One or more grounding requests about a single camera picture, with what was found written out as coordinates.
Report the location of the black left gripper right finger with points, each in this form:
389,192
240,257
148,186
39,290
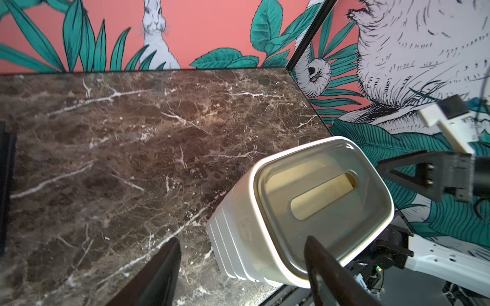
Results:
330,283

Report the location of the white box grey lid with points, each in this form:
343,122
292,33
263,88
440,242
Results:
230,246
250,271

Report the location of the black right corner post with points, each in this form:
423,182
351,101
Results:
305,38

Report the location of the cream box dark lid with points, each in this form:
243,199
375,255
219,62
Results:
327,189

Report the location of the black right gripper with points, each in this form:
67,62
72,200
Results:
425,173

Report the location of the white box bamboo lid front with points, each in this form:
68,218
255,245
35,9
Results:
216,243

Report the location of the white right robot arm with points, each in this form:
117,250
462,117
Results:
404,249

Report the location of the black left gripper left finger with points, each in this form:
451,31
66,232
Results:
156,283

